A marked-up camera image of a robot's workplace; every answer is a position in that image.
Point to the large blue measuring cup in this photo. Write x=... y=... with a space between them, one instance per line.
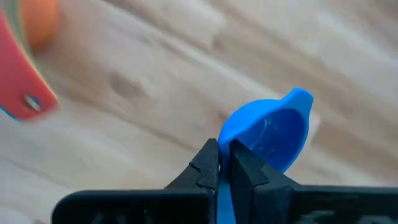
x=6 y=112

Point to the small blue measuring cup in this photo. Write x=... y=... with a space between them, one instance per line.
x=273 y=137

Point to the orange measuring cup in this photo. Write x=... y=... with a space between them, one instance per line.
x=40 y=21

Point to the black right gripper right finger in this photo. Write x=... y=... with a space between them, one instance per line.
x=255 y=193

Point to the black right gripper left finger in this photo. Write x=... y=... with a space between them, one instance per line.
x=199 y=186

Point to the red measuring cup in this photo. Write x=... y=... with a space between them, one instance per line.
x=15 y=77

